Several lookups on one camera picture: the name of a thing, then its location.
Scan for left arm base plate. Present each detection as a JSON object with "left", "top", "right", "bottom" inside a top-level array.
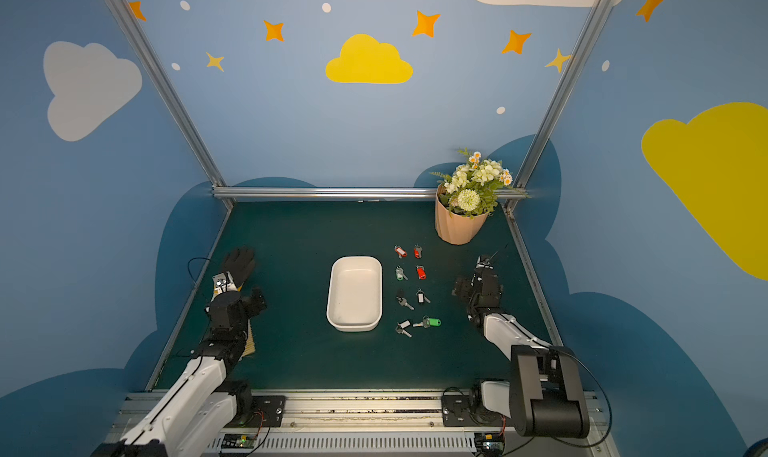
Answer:
[{"left": 226, "top": 395, "right": 287, "bottom": 428}]

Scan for green circuit board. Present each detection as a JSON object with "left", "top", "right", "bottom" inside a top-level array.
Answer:
[
  {"left": 220, "top": 434, "right": 258, "bottom": 451},
  {"left": 474, "top": 433, "right": 505, "bottom": 457}
]

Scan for black glove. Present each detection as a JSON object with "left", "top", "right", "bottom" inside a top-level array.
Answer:
[{"left": 220, "top": 246, "right": 256, "bottom": 290}]

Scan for blue brush with bristles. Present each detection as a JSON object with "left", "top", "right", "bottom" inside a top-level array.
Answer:
[{"left": 241, "top": 323, "right": 256, "bottom": 358}]

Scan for light green tag key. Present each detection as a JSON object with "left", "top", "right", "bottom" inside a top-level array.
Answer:
[{"left": 395, "top": 267, "right": 408, "bottom": 281}]

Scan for black tag key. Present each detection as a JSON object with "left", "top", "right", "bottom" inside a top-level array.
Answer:
[
  {"left": 417, "top": 289, "right": 430, "bottom": 305},
  {"left": 395, "top": 320, "right": 412, "bottom": 338}
]

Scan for left green circuit board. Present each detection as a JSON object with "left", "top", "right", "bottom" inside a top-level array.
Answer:
[{"left": 220, "top": 434, "right": 258, "bottom": 451}]

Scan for bright green tag key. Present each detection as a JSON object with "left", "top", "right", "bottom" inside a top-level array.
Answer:
[{"left": 413, "top": 316, "right": 442, "bottom": 328}]

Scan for left aluminium frame post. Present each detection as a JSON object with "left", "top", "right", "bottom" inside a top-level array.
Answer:
[{"left": 103, "top": 0, "right": 227, "bottom": 195}]

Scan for white green artificial flowers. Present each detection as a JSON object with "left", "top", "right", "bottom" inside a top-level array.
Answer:
[{"left": 432, "top": 149, "right": 514, "bottom": 218}]

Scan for right aluminium frame post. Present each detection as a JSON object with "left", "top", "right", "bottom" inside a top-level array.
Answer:
[{"left": 504, "top": 0, "right": 615, "bottom": 217}]

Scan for front aluminium rail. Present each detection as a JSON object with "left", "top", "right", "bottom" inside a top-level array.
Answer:
[{"left": 98, "top": 389, "right": 619, "bottom": 457}]

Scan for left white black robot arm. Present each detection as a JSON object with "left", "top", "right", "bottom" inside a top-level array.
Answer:
[{"left": 92, "top": 287, "right": 267, "bottom": 456}]

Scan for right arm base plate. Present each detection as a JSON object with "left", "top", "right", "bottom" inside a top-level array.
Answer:
[{"left": 440, "top": 392, "right": 512, "bottom": 428}]

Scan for aluminium frame post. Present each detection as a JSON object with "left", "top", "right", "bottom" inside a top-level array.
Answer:
[
  {"left": 504, "top": 0, "right": 615, "bottom": 217},
  {"left": 103, "top": 0, "right": 227, "bottom": 195}
]

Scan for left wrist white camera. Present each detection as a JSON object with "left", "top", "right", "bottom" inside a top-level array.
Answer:
[{"left": 212, "top": 272, "right": 238, "bottom": 298}]

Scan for pink ribbed flower pot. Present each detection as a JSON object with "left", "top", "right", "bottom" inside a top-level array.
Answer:
[{"left": 435, "top": 185, "right": 489, "bottom": 246}]

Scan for wrist white camera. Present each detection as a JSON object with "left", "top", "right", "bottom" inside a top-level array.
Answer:
[
  {"left": 212, "top": 272, "right": 238, "bottom": 298},
  {"left": 475, "top": 255, "right": 493, "bottom": 273}
]

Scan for white oval storage box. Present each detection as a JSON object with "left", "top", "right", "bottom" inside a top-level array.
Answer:
[{"left": 326, "top": 256, "right": 383, "bottom": 333}]

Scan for rear aluminium frame bar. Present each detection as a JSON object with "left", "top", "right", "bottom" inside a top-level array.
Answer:
[{"left": 212, "top": 186, "right": 529, "bottom": 201}]

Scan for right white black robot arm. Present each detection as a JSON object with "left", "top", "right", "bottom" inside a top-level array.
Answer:
[{"left": 453, "top": 260, "right": 591, "bottom": 447}]

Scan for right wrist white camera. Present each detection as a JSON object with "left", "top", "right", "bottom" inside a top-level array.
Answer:
[{"left": 475, "top": 255, "right": 493, "bottom": 273}]

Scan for right green circuit board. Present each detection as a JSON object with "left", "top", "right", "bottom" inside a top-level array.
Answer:
[{"left": 474, "top": 433, "right": 505, "bottom": 457}]

